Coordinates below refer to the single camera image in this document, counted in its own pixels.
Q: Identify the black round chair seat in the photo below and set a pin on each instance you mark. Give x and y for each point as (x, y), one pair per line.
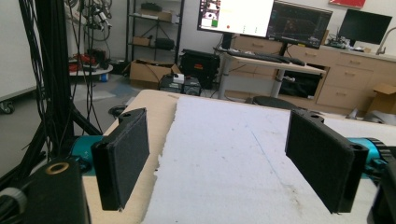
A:
(269, 102)

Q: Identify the black equipment case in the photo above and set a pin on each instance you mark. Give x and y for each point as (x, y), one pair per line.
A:
(199, 65)

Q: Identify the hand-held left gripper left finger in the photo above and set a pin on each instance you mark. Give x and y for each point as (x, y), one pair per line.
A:
(121, 161)

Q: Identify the white round table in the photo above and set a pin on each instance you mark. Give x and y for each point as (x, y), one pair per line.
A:
(93, 71)

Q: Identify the black computer case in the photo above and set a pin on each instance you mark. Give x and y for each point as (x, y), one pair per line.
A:
(299, 84)

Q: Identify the black metal shelf rack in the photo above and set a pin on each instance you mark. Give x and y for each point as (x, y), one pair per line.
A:
(178, 31)

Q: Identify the black switched-off monitor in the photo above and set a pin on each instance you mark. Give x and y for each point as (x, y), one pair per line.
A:
(364, 26)

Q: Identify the black bag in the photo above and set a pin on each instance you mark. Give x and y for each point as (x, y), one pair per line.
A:
(164, 43)

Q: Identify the flat cardboard box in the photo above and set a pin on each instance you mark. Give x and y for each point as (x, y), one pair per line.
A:
(155, 15)

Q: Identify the white foam sheet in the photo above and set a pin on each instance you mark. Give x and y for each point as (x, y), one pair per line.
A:
(224, 161)

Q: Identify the bright computer monitor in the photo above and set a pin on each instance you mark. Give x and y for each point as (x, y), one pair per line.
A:
(246, 14)

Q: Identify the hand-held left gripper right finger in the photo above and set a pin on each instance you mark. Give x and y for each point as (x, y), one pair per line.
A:
(320, 158)

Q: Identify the black electronic boxes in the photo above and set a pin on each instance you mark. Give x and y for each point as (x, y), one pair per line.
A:
(180, 87)

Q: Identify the standing desk with white legs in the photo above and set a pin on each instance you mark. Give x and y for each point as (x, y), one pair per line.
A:
(267, 63)

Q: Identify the red wall sign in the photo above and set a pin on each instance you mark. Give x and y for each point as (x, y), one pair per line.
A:
(347, 2)

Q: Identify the cardboard box with open flap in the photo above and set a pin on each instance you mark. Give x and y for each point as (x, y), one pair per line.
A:
(384, 99)

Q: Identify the dark computer monitor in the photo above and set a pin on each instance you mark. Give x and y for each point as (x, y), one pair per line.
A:
(299, 25)

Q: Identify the wooden drawer cabinet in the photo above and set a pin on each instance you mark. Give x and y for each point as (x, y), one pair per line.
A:
(348, 74)

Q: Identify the metal faucet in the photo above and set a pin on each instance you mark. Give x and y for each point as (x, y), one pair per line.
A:
(383, 40)

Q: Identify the white rolling board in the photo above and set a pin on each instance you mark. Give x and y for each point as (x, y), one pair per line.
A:
(15, 46)

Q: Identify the black keyboard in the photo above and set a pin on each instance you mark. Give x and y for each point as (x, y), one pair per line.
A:
(264, 57)

